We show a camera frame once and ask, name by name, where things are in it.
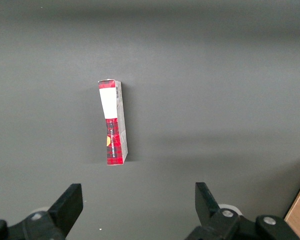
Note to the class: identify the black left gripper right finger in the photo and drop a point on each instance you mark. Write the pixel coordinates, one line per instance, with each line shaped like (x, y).
(206, 207)

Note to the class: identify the red tartan cardboard box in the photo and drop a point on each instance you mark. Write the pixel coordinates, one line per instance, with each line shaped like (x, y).
(112, 105)

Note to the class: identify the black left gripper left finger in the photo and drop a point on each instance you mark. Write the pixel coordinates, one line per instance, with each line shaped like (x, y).
(65, 210)

